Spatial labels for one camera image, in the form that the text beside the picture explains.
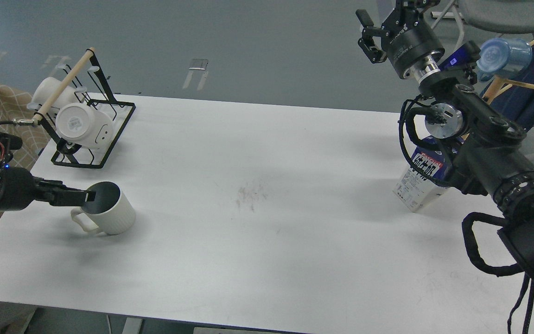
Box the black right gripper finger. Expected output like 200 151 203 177
356 9 388 64

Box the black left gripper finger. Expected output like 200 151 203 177
40 180 97 206

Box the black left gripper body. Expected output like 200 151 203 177
0 167 43 212

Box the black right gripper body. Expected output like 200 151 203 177
381 0 445 79

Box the white ribbed mug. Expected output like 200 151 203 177
70 181 136 235

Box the blue white milk carton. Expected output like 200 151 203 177
392 147 448 212

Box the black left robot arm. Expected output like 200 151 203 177
0 120 96 212

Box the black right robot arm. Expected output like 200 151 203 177
356 0 534 334

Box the blue plastic cup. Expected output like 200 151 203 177
477 38 533 82

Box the wooden cup tree stand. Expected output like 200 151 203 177
488 43 534 104

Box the grey office chair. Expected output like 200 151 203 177
429 0 534 49

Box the black wire cup rack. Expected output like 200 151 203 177
28 47 136 169

